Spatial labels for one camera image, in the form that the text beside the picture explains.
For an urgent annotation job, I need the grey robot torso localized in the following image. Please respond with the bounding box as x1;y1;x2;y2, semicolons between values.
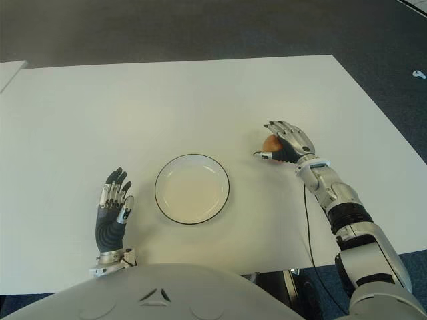
0;263;292;320

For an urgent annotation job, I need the white plate with black rim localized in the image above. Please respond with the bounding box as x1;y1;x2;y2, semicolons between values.
154;153;231;225

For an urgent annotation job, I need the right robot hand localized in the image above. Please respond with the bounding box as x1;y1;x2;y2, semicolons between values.
253;119;316;165

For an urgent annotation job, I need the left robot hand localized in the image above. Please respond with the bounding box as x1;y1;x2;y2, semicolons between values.
95;167;135;255

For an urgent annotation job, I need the red-yellow apple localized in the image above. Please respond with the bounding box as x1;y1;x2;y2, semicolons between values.
262;134;285;163

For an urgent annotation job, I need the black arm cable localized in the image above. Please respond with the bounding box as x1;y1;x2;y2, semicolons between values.
302;185;348;316

